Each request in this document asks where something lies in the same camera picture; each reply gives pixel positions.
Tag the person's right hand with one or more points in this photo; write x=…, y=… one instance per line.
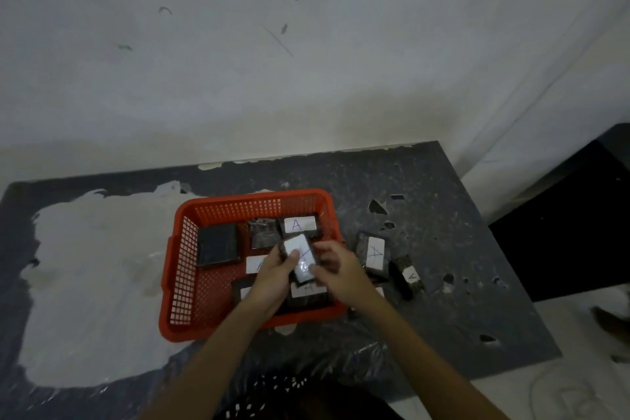
x=344, y=277

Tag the person's right thumb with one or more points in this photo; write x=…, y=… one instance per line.
x=314, y=277

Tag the person's left hand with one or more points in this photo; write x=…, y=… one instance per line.
x=268, y=282

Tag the person's left forearm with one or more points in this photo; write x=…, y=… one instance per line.
x=211, y=365

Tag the person's right forearm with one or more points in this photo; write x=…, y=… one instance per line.
x=423, y=360

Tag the dark patterned clothing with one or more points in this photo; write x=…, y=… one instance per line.
x=295, y=397

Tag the dark white-labelled stone block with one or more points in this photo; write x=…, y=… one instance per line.
x=301, y=247
x=408, y=278
x=374, y=253

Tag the person's left thumb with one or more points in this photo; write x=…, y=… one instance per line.
x=291, y=257

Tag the pile of dark wrapped blocks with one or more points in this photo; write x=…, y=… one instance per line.
x=219, y=245

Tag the black cabinet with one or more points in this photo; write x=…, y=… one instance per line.
x=566, y=223

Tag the red plastic mesh basket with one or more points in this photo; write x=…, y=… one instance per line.
x=183, y=257

